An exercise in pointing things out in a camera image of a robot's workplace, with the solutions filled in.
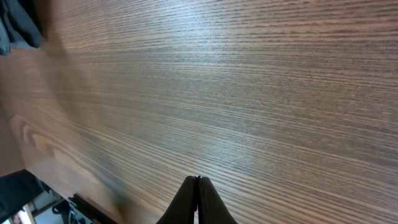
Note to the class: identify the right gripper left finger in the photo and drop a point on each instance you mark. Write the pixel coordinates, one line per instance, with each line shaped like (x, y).
(184, 205)

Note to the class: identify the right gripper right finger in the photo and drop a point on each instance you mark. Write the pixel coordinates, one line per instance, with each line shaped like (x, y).
(211, 208)

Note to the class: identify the black garment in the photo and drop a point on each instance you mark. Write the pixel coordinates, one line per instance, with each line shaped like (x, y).
(20, 26)

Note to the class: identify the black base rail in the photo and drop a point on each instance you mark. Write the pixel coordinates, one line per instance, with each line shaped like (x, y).
(76, 210)

